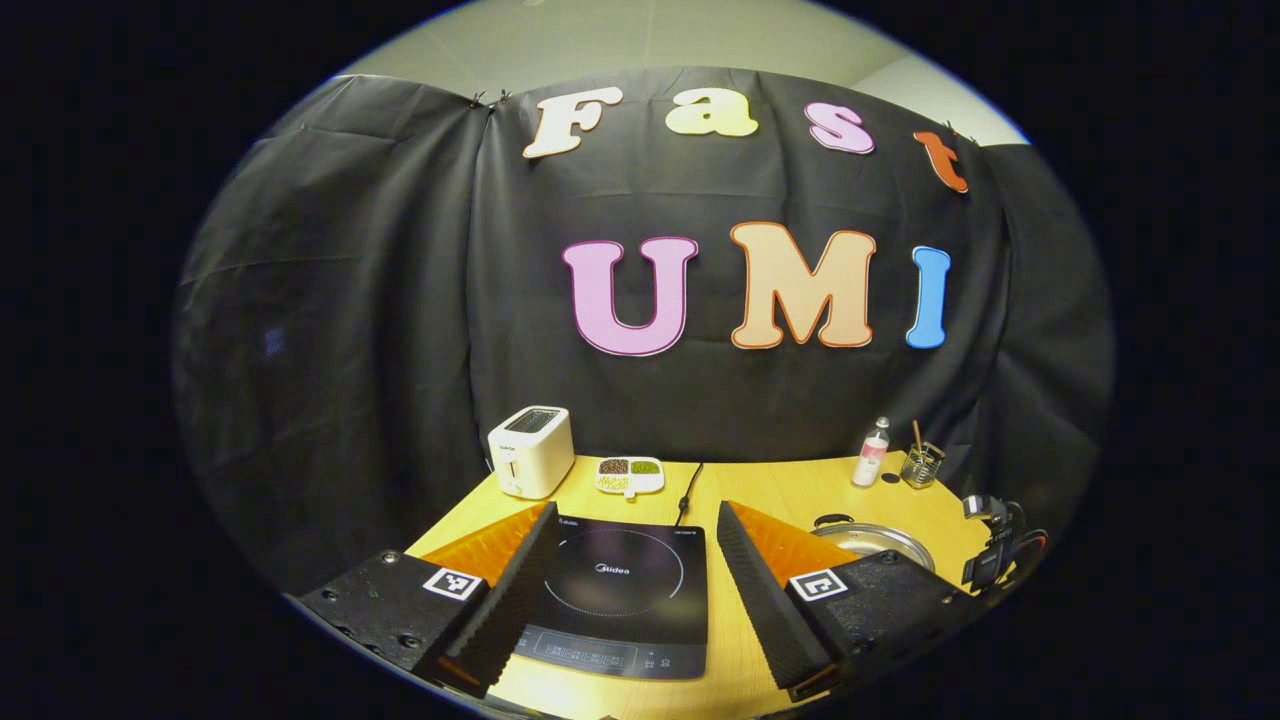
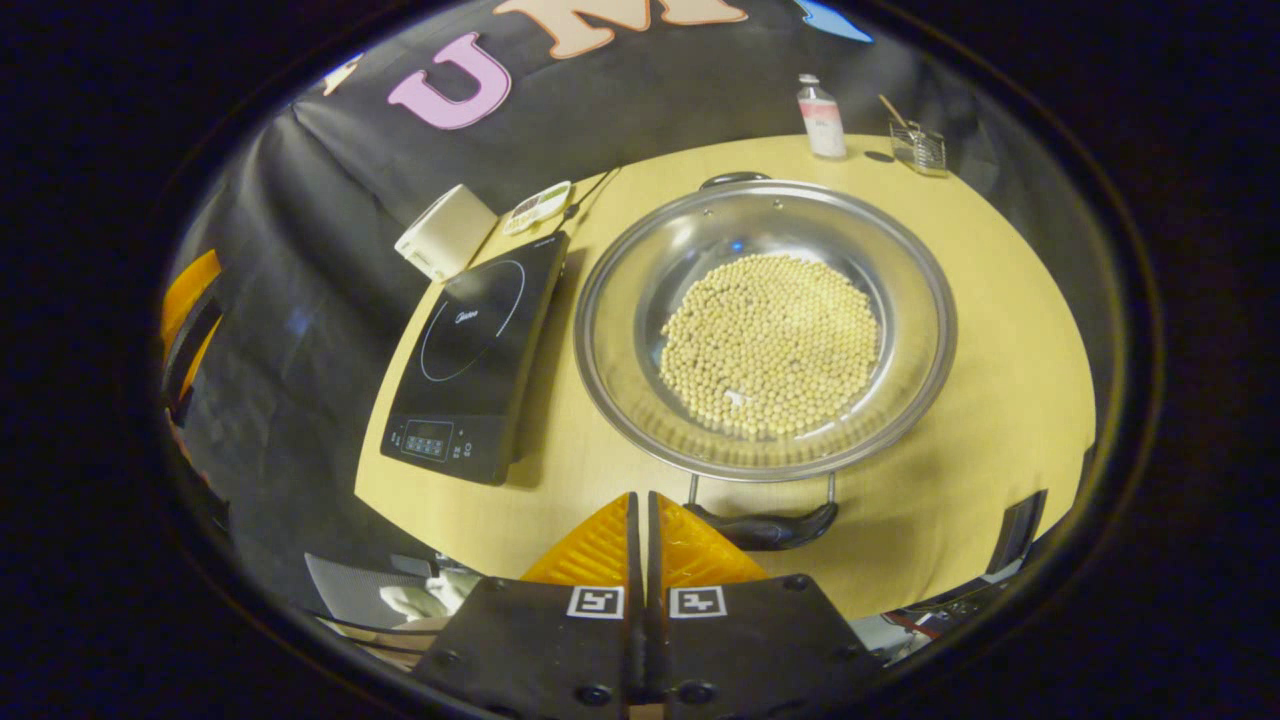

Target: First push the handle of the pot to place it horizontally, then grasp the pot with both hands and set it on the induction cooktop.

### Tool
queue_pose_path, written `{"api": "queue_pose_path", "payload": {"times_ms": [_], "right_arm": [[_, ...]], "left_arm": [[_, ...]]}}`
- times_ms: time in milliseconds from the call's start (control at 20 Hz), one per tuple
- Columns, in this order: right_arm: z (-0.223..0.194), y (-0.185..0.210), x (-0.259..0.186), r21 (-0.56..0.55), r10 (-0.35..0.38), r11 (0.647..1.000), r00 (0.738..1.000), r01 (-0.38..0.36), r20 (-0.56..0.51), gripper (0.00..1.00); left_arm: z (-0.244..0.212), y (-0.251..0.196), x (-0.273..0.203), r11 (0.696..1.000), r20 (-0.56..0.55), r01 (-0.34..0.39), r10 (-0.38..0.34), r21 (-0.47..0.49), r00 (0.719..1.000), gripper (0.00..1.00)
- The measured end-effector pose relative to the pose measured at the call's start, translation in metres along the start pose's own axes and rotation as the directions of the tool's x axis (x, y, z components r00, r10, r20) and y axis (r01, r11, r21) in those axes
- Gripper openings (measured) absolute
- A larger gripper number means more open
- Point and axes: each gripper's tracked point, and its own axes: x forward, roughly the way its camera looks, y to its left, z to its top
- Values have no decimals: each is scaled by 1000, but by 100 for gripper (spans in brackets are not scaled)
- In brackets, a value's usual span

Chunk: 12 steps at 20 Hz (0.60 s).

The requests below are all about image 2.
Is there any white lumpy object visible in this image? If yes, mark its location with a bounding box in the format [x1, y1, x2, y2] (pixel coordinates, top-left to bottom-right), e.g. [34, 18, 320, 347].
[380, 568, 483, 621]

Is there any pile of yellow soybeans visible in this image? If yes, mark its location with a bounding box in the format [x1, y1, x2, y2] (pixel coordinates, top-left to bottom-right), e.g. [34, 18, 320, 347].
[658, 253, 883, 439]

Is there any clear bottle with pink label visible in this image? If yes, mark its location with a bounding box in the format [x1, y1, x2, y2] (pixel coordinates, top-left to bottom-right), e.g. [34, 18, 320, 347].
[796, 73, 848, 160]

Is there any black induction cooktop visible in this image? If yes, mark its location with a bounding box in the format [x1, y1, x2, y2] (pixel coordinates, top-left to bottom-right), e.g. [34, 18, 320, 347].
[380, 232, 571, 487]

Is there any black backdrop cloth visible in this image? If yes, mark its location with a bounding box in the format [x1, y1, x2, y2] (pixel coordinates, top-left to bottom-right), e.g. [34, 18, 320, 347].
[160, 0, 1101, 601]

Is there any wire mesh holder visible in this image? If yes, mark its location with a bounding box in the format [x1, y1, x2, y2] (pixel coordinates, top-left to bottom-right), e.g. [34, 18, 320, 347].
[888, 120, 949, 179]

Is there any white toaster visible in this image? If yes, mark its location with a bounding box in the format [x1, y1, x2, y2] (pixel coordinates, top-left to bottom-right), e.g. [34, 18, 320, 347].
[394, 184, 499, 282]

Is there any steel pot with black handles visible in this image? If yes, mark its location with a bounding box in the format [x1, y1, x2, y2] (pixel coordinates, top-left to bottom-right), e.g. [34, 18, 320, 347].
[574, 171, 958, 553]

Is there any white divided dish of beans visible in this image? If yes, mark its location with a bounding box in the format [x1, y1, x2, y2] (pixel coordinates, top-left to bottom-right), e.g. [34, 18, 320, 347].
[503, 180, 573, 236]

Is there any black chair part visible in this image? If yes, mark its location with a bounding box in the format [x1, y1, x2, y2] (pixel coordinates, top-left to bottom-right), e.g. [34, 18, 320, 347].
[985, 489, 1049, 577]

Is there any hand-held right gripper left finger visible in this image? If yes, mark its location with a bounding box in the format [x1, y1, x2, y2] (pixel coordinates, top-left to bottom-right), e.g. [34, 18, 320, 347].
[415, 492, 642, 715]

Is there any black power cable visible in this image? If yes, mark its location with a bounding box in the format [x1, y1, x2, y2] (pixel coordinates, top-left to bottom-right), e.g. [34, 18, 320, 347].
[562, 166, 621, 223]

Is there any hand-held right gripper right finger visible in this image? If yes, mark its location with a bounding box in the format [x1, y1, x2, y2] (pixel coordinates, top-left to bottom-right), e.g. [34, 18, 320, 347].
[646, 492, 886, 717]

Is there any grey chair seat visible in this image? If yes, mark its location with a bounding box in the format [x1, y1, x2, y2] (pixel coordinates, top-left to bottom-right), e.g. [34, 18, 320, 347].
[305, 553, 439, 631]

